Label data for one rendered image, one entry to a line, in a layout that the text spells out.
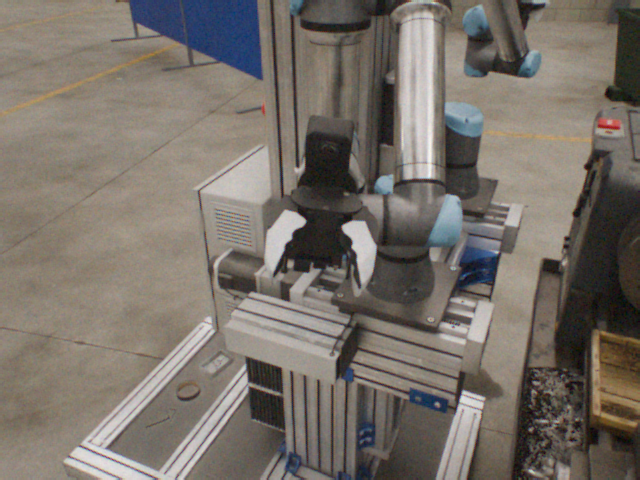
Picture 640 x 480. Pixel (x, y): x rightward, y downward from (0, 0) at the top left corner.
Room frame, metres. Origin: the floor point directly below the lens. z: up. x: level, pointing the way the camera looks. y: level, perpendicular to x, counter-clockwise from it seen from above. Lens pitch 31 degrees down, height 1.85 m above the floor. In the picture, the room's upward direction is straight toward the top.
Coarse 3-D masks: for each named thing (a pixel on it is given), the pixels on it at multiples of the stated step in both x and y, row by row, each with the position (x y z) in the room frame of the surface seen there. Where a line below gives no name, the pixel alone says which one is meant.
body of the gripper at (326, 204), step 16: (304, 176) 0.58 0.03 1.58; (352, 176) 0.58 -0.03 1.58; (304, 192) 0.51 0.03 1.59; (320, 192) 0.51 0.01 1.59; (336, 192) 0.52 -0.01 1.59; (352, 192) 0.57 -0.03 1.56; (304, 208) 0.48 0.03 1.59; (320, 208) 0.48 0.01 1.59; (336, 208) 0.48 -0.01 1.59; (352, 208) 0.48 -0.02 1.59; (320, 224) 0.47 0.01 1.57; (336, 224) 0.47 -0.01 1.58; (304, 240) 0.48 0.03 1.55; (320, 240) 0.48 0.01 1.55; (336, 240) 0.47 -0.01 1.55; (288, 256) 0.47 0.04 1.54; (304, 256) 0.48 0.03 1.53; (320, 256) 0.48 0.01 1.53; (336, 256) 0.47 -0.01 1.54
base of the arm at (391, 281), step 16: (384, 256) 0.90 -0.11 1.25; (416, 256) 0.89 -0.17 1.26; (384, 272) 0.89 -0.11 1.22; (400, 272) 0.88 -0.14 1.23; (416, 272) 0.89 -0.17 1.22; (432, 272) 0.92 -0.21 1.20; (368, 288) 0.91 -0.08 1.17; (384, 288) 0.88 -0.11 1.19; (400, 288) 0.87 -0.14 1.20; (416, 288) 0.89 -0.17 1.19; (432, 288) 0.91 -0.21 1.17
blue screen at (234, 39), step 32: (128, 0) 9.03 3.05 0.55; (160, 0) 7.99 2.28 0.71; (192, 0) 7.13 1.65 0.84; (224, 0) 6.43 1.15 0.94; (256, 0) 5.85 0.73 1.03; (160, 32) 8.16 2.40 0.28; (192, 32) 7.24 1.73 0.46; (224, 32) 6.50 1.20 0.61; (256, 32) 5.89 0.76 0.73; (192, 64) 7.39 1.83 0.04; (256, 64) 5.94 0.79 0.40
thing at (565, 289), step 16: (576, 224) 1.71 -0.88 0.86; (560, 288) 1.57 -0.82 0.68; (560, 304) 1.41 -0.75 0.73; (576, 304) 1.32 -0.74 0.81; (560, 320) 1.33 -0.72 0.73; (576, 320) 1.31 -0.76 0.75; (560, 336) 1.33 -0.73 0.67; (576, 336) 1.31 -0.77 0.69; (576, 352) 1.38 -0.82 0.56; (576, 368) 1.30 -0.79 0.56
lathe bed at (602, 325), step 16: (592, 304) 1.28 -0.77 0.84; (608, 304) 1.26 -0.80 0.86; (624, 304) 1.25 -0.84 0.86; (592, 320) 1.21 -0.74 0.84; (608, 320) 1.18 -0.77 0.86; (624, 320) 1.19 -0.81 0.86; (624, 336) 1.14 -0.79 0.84; (592, 432) 0.82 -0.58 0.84; (608, 448) 0.77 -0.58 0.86; (624, 448) 0.79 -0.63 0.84
